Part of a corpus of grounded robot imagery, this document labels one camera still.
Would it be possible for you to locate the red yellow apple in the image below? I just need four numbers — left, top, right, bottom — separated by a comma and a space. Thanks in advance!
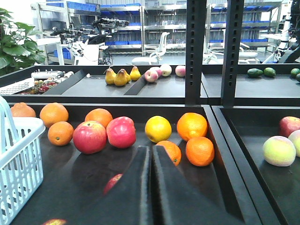
73, 121, 107, 154

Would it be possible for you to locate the white office chair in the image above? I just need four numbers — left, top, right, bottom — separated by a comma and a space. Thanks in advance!
131, 32, 170, 66

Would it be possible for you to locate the red apple beside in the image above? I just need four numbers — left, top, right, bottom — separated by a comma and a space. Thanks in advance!
106, 116, 136, 149

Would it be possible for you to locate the yellow orange citrus fruit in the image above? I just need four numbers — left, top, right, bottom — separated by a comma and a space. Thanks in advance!
144, 115, 172, 143

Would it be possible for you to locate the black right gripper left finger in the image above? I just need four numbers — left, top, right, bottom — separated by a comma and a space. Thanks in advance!
89, 146, 150, 225

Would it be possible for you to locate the black wooden produce display stand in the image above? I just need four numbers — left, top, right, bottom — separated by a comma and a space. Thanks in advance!
5, 66, 300, 225

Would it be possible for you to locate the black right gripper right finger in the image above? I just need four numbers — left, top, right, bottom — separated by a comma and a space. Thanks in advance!
151, 145, 243, 225

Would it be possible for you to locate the green potted plant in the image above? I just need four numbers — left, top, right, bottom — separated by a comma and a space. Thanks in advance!
0, 8, 46, 75

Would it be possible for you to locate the orange fruit middle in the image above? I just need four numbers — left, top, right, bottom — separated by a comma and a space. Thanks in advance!
186, 137, 215, 166

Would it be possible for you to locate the light blue plastic basket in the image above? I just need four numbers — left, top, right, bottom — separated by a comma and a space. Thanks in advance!
0, 97, 45, 225

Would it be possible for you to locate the bumpy orange far left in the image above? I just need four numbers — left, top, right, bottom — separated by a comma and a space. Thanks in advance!
10, 102, 36, 117

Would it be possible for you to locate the pale peach left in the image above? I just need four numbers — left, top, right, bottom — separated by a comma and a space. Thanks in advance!
262, 135, 296, 167

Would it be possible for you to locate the orange fruit large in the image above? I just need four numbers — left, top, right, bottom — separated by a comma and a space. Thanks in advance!
177, 112, 208, 141

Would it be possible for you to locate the small orange fruit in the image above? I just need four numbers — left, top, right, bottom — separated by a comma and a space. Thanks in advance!
156, 140, 182, 166

